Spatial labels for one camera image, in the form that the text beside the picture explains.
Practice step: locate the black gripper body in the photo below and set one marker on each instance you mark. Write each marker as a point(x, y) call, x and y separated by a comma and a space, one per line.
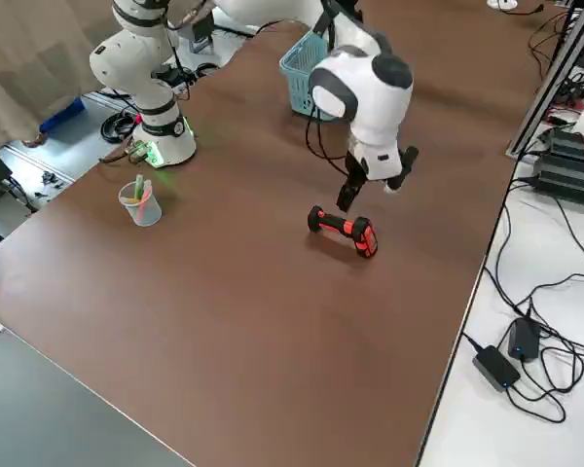
point(357, 170)

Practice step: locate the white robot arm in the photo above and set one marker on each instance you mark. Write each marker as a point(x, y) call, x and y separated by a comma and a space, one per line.
point(370, 97)

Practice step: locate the light blue plastic basket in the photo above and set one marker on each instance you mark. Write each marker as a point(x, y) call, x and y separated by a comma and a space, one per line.
point(304, 82)

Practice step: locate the black power supply box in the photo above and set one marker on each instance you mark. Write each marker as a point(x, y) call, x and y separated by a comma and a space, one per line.
point(572, 165)

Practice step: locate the white desk lamp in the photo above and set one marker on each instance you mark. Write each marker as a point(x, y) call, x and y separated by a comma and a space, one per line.
point(502, 4)

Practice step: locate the pink highlighter pen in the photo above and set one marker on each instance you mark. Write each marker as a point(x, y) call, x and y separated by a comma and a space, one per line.
point(146, 197)

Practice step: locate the clear plastic cup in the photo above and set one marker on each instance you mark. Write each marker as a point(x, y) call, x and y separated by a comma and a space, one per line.
point(141, 206)

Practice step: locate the black power adapter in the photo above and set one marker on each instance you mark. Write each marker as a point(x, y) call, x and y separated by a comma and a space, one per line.
point(496, 367)
point(523, 338)

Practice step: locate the yellow-green highlighter pen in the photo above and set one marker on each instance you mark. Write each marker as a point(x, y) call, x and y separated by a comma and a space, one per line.
point(139, 190)

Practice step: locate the small green circuit board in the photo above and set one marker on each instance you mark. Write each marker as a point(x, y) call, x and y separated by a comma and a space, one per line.
point(137, 151)

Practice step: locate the blue object on floor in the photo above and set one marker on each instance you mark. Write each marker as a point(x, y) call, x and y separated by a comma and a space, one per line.
point(61, 117)

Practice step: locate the beige curtain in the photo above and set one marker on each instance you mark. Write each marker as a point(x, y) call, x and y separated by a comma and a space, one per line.
point(34, 63)

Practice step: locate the aluminium frame post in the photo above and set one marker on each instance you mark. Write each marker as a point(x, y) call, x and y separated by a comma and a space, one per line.
point(550, 82)

